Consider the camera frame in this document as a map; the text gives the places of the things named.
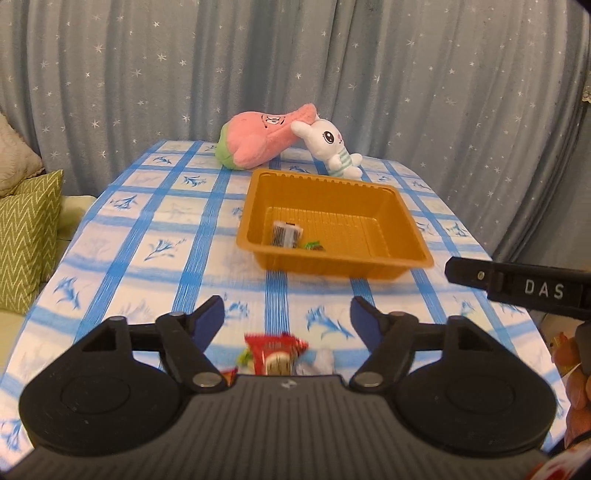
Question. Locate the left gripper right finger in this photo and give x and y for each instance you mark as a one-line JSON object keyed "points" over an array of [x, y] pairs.
{"points": [[392, 340]]}

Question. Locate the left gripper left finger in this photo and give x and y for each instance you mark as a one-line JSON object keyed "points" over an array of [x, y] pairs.
{"points": [[181, 339]]}

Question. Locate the silver green snack pouch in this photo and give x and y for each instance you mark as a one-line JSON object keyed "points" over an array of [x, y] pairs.
{"points": [[317, 363]]}

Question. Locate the red snack packet top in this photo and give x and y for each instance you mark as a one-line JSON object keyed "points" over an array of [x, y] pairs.
{"points": [[274, 355]]}

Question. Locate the small green candy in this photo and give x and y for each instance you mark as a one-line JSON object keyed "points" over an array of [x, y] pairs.
{"points": [[314, 246]]}

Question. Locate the clear black seaweed snack packet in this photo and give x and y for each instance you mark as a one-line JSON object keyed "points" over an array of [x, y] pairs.
{"points": [[286, 234]]}

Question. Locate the red square snack packet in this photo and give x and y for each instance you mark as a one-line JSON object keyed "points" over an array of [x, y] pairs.
{"points": [[229, 375]]}

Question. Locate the person right hand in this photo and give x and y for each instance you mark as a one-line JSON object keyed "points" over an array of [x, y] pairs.
{"points": [[566, 356]]}

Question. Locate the blue checkered tablecloth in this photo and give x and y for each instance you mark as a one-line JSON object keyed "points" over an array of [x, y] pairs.
{"points": [[162, 237]]}

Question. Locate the orange plastic tray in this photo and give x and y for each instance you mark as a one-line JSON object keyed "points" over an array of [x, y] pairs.
{"points": [[367, 230]]}

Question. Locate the green sofa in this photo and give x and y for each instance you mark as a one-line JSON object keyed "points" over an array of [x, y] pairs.
{"points": [[73, 208]]}

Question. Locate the green zigzag cushion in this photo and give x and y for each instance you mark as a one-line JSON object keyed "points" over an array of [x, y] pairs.
{"points": [[29, 221]]}

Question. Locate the grey star curtain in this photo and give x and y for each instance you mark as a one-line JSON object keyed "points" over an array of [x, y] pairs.
{"points": [[483, 99]]}

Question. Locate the pink starfish plush toy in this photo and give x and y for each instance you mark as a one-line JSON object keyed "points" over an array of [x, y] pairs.
{"points": [[250, 139]]}

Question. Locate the white bunny plush toy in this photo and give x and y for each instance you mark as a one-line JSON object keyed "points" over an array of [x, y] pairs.
{"points": [[325, 143]]}

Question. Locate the beige cushion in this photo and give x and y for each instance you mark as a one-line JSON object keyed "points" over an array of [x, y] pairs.
{"points": [[18, 161]]}

